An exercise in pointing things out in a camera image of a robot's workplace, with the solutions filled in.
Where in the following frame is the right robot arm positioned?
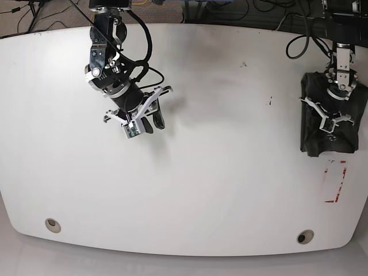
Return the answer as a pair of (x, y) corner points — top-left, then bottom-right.
(85, 1), (173, 139)

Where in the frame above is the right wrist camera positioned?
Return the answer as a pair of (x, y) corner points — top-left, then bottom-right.
(121, 121), (145, 139)

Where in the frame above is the left table grommet hole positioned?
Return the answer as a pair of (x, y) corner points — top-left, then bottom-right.
(45, 218), (61, 233)

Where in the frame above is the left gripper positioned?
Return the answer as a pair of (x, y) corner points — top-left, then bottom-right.
(300, 97), (354, 133)

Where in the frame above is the table grommet hole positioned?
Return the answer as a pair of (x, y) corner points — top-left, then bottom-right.
(45, 218), (61, 233)
(297, 229), (314, 245)

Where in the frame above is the dark grey t-shirt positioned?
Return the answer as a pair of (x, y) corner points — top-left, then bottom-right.
(300, 72), (367, 157)

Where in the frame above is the black tripod stand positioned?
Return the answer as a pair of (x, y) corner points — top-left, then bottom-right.
(17, 0), (47, 34)

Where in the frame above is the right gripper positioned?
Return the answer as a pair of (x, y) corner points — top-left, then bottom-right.
(102, 85), (174, 135)

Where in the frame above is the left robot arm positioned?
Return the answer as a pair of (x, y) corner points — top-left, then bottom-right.
(301, 1), (367, 136)

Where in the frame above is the right table grommet hole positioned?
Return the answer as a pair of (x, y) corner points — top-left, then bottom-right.
(297, 229), (314, 245)

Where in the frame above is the red tape rectangle marking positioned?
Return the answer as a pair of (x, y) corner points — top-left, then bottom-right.
(322, 160), (348, 203)

